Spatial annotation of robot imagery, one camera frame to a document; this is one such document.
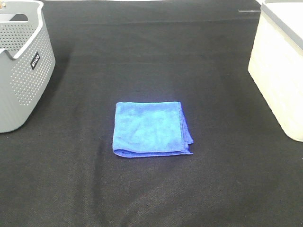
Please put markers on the blue microfibre towel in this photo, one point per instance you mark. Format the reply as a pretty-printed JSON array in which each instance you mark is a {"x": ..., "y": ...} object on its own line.
[{"x": 150, "y": 130}]

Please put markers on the black table cloth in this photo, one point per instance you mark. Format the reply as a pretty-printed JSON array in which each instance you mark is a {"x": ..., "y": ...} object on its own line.
[{"x": 59, "y": 170}]

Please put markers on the cream plastic basket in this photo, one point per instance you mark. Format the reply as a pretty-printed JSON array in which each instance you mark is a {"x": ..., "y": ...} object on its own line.
[{"x": 276, "y": 62}]

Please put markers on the grey perforated plastic basket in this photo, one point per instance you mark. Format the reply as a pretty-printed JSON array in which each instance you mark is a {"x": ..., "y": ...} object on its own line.
[{"x": 26, "y": 62}]

